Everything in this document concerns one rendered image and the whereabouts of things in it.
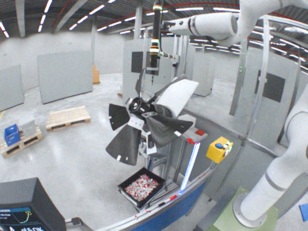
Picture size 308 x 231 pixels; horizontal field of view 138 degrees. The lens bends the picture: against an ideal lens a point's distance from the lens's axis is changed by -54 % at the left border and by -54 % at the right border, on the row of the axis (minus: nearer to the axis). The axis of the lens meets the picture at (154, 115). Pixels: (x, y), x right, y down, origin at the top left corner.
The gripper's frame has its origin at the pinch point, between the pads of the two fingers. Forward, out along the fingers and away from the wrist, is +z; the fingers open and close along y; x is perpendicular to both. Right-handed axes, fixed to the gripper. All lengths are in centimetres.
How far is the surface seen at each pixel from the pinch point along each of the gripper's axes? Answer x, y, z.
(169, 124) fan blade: -45.7, 0.5, -6.3
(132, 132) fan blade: -58, -10, 14
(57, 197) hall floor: -165, -100, 66
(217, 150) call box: -59, 21, -27
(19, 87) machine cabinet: -79, -338, 636
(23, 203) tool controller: -40, -60, -29
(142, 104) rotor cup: -41.0, -3.0, 14.2
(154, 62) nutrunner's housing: -16.6, -0.8, 8.4
